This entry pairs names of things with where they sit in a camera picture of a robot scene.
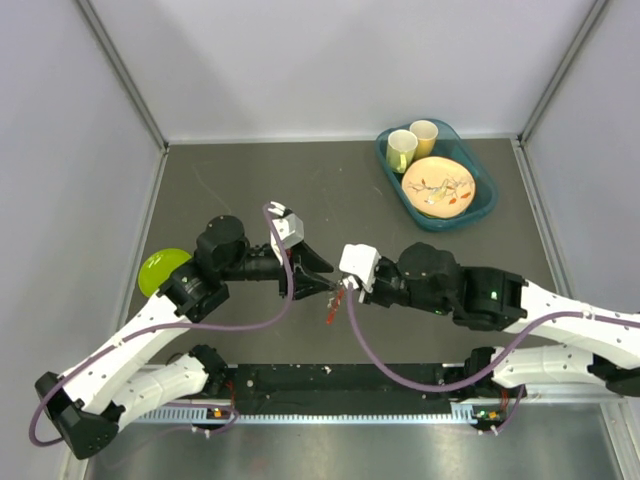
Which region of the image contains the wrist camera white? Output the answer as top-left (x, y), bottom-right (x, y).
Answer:
top-left (268, 202), bottom-right (304, 250)
top-left (338, 244), bottom-right (381, 293)

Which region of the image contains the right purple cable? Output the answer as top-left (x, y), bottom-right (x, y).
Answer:
top-left (345, 287), bottom-right (640, 392)

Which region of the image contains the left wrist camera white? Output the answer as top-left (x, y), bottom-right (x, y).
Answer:
top-left (268, 202), bottom-right (304, 250)

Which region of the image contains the teal plastic tray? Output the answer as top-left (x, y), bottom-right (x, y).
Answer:
top-left (374, 118), bottom-right (499, 232)

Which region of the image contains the green plastic plate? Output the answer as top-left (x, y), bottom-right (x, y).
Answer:
top-left (137, 248), bottom-right (192, 298)

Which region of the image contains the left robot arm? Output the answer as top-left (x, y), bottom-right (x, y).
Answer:
top-left (28, 203), bottom-right (334, 459)

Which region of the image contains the purple cable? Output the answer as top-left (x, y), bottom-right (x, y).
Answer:
top-left (345, 287), bottom-right (640, 392)
top-left (29, 204), bottom-right (296, 447)

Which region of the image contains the pale green mug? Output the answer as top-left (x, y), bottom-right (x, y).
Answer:
top-left (386, 129), bottom-right (418, 174)

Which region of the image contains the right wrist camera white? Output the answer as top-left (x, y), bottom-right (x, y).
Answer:
top-left (338, 244), bottom-right (381, 293)

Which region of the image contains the yellow mug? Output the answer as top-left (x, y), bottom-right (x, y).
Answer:
top-left (409, 120), bottom-right (439, 159)

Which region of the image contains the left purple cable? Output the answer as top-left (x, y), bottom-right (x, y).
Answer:
top-left (29, 204), bottom-right (296, 447)

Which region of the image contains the red handled metal key holder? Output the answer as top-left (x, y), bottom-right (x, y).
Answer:
top-left (326, 288), bottom-right (345, 325)

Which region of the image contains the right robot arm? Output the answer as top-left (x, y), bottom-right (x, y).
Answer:
top-left (339, 242), bottom-right (639, 397)

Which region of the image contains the cream painted plate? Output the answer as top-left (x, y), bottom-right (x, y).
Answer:
top-left (401, 156), bottom-right (476, 219)

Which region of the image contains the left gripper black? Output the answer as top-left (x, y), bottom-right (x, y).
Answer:
top-left (221, 241), bottom-right (336, 300)

